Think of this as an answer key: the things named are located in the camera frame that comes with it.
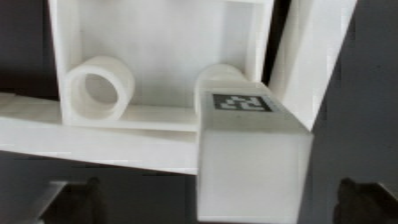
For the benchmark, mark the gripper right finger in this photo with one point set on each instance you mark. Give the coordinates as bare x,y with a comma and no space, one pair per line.
366,203

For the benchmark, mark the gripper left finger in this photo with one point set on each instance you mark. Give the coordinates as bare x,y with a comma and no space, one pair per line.
71,204

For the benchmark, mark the white chair leg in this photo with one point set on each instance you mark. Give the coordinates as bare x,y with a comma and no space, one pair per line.
254,149

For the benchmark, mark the white chair seat block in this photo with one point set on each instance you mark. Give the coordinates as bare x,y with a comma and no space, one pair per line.
134,47

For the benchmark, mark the white U-shaped fence frame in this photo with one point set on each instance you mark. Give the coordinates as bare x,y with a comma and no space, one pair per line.
301,57

